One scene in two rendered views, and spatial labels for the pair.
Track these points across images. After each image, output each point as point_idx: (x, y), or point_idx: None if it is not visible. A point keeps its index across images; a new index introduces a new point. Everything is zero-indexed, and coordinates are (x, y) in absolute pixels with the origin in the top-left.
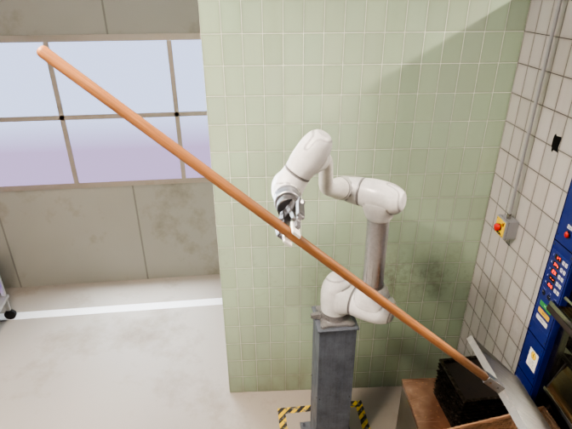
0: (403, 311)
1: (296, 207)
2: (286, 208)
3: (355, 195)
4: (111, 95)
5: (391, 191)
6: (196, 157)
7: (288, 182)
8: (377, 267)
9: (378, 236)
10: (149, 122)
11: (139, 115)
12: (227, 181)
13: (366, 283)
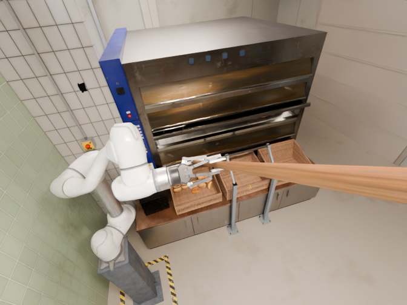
0: (200, 160)
1: (194, 158)
2: (188, 170)
3: (84, 179)
4: (360, 166)
5: (95, 154)
6: (252, 162)
7: (149, 172)
8: (117, 199)
9: (108, 184)
10: (289, 164)
11: (302, 164)
12: (238, 161)
13: (118, 212)
